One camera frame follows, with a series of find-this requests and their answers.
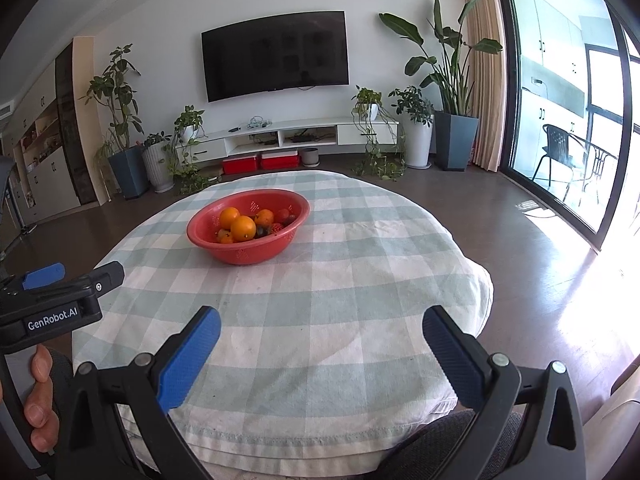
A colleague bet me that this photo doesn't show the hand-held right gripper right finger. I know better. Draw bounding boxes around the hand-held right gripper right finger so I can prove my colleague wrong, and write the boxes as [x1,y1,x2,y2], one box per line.
[422,305,587,480]

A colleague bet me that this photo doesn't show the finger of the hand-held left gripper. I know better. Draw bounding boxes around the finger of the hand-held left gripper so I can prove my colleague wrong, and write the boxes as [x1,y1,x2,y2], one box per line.
[0,262,66,302]
[0,261,125,313]

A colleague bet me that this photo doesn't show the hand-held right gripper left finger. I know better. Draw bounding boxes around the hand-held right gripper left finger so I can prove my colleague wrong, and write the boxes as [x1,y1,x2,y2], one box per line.
[52,305,222,480]

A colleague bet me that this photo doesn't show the red plastic colander bowl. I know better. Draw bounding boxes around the red plastic colander bowl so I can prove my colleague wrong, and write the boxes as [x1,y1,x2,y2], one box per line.
[186,188,311,266]

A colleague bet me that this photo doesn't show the person's left hand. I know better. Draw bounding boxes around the person's left hand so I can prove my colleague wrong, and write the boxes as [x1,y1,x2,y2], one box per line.
[23,347,61,454]

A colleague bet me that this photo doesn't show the grey mesh office chair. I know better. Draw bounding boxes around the grey mesh office chair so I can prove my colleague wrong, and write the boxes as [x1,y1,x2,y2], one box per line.
[400,407,527,480]

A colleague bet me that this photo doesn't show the built-in storage cabinet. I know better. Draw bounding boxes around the built-in storage cabinet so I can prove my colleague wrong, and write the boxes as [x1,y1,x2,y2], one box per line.
[0,40,101,227]

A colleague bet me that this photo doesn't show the potted tree in blue pot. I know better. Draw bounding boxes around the potted tree in blue pot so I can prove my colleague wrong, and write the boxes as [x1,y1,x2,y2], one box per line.
[80,44,150,200]

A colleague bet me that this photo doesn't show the plant in white ribbed pot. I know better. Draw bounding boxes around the plant in white ribbed pot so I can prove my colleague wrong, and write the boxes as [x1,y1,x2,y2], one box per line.
[141,131,176,194]

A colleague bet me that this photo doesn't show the green white checkered tablecloth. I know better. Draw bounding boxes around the green white checkered tablecloth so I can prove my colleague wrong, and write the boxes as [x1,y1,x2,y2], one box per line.
[71,170,495,467]

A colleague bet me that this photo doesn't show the beige sofa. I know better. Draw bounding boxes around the beige sofa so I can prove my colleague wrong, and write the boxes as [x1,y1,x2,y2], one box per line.
[585,355,640,462]

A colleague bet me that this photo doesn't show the white television cabinet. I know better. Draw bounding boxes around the white television cabinet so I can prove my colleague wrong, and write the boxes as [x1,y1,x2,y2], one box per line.
[175,116,400,159]

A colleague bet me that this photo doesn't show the trailing pothos in white pot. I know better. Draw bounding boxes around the trailing pothos in white pot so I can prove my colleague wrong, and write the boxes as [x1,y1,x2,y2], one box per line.
[167,105,221,196]
[351,85,407,181]

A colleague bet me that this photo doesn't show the red storage box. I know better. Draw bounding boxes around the red storage box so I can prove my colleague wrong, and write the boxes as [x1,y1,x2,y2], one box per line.
[260,151,301,171]
[222,155,260,176]

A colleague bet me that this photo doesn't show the large-leaf plant in grey-blue pot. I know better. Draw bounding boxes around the large-leaf plant in grey-blue pot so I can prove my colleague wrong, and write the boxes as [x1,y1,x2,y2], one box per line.
[378,0,504,172]

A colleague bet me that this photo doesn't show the bushy plant in tall white pot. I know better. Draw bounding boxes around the bushy plant in tall white pot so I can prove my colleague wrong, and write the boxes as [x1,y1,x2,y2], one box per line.
[388,85,435,170]

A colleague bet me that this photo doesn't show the black balcony chair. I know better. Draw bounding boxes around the black balcony chair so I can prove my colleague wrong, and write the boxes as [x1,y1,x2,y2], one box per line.
[531,123,591,206]

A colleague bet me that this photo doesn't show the black-framed sliding glass door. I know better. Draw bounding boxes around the black-framed sliding glass door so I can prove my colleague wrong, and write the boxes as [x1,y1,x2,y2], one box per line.
[492,0,640,257]

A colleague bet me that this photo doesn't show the beige curtain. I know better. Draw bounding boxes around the beige curtain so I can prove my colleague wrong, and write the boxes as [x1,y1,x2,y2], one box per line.
[461,0,506,174]

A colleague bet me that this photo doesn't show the white balcony cabinet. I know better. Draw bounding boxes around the white balcony cabinet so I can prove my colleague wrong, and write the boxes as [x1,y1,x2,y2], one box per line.
[520,0,589,117]

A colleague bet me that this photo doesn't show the black wall television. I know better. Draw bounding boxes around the black wall television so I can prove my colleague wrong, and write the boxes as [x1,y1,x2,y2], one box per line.
[201,10,350,104]

